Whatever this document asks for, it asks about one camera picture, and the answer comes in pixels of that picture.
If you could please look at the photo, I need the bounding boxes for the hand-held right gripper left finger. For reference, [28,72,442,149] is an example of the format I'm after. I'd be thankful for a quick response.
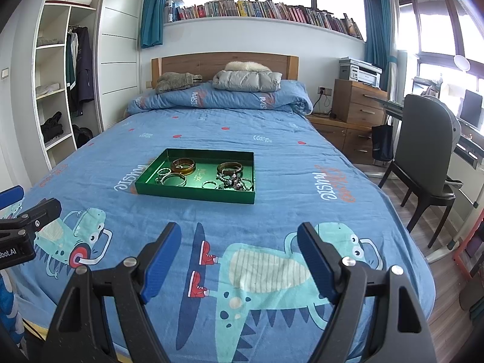
[38,222,183,363]

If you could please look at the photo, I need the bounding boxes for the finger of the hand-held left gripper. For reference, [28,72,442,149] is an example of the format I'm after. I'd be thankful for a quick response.
[0,198,62,231]
[0,186,25,210]

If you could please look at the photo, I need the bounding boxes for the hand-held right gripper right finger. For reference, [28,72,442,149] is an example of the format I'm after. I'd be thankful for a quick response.
[297,222,441,363]

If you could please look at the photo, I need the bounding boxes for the green jewelry tray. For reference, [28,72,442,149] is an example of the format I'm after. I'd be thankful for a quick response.
[135,149,256,205]

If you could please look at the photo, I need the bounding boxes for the amber bangle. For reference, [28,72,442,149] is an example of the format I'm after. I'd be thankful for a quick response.
[170,158,197,175]

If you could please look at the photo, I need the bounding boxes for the silver bead bracelet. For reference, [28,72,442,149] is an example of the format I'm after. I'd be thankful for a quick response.
[216,174,254,192]

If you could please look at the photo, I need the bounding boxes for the person's left hand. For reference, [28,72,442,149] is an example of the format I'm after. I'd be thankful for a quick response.
[0,276,21,348]

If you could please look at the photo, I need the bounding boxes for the bed with blue printed sheet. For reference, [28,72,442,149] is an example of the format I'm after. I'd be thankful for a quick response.
[0,79,433,363]

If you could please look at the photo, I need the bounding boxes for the plain silver bangle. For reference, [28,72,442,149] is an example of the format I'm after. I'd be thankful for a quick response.
[162,173,188,187]

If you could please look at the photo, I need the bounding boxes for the folded black clothes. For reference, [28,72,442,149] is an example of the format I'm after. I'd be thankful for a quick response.
[41,111,64,140]

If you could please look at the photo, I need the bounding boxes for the black bag in wardrobe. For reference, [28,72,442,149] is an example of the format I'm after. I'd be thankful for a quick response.
[72,124,94,148]

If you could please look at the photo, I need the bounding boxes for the low wooden nightstand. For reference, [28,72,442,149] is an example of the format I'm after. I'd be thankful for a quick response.
[306,115,379,165]

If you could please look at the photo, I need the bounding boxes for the black tote bag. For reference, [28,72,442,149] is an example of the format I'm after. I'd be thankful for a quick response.
[371,123,394,163]

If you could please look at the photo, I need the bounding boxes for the hanging dark jacket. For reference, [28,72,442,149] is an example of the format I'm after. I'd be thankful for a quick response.
[76,26,95,116]

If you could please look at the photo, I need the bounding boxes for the hanging green garment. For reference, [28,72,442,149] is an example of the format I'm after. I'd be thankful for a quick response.
[66,32,78,91]

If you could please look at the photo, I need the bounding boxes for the dark grey chair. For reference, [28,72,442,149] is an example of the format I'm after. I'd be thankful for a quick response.
[378,94,463,248]

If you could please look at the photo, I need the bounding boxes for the wooden drawer chest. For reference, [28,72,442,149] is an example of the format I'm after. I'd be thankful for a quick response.
[332,79,389,127]

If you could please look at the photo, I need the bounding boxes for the folded blue duvet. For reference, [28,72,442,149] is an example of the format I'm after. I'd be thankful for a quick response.
[126,80,314,116]

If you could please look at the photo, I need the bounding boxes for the olive knit sweater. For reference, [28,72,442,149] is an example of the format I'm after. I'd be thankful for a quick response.
[156,72,203,94]

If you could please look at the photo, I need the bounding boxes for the white wardrobe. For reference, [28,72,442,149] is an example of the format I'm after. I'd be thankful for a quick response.
[0,0,146,175]

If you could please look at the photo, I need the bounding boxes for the glass desk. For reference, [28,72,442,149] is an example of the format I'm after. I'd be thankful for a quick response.
[372,94,484,169]

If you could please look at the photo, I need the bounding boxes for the white printer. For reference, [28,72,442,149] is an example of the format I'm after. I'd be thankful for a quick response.
[338,57,382,86]

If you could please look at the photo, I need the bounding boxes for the grey puffer jacket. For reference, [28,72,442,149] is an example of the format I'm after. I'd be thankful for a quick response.
[212,60,282,92]

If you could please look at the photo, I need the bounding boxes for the wooden headboard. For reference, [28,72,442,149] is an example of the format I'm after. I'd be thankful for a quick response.
[151,54,299,89]

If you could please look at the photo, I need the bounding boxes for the computer monitor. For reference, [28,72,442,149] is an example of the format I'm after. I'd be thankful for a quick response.
[459,90,484,131]

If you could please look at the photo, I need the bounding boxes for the long teal curtain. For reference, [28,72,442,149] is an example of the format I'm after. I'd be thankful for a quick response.
[363,0,397,91]

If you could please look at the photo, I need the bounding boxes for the short teal curtain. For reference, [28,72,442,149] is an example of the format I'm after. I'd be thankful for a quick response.
[141,0,169,49]

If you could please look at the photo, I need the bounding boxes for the row of books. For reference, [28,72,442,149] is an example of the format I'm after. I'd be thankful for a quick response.
[163,0,364,40]

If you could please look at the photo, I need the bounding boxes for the red metal frame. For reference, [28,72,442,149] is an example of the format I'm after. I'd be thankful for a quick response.
[452,212,484,278]

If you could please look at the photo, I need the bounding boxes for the black power cable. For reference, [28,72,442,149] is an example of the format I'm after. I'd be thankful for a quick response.
[312,93,334,117]

